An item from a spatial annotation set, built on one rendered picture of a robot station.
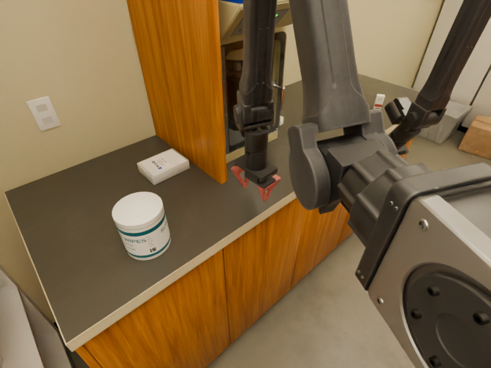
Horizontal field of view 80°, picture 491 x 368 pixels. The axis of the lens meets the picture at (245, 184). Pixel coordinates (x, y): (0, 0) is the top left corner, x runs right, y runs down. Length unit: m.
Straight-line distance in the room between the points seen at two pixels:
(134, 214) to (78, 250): 0.25
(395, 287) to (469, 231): 0.08
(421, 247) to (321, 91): 0.18
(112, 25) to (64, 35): 0.17
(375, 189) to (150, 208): 0.65
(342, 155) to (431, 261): 0.13
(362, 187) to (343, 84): 0.12
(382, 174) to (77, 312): 0.77
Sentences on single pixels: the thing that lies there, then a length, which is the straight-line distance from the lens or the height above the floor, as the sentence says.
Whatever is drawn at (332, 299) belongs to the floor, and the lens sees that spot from 1.94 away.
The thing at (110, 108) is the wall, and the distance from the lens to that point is 1.36.
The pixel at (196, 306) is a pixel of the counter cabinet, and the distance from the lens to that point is 1.14.
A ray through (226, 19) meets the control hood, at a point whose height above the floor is 1.47.
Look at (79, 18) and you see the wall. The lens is 1.27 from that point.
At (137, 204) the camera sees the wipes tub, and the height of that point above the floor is 1.09.
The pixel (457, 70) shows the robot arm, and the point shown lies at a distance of 0.91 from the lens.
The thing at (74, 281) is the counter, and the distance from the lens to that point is 0.94.
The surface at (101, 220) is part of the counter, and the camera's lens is 1.06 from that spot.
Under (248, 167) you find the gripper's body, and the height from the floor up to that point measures 1.20.
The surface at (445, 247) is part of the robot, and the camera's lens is 0.21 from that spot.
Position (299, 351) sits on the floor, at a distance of 1.77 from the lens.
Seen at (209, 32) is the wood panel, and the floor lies 1.45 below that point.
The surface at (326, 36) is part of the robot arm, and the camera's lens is 0.34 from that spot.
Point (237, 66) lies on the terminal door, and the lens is 1.06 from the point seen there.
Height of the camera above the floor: 1.64
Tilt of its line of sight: 40 degrees down
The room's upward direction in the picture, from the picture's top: straight up
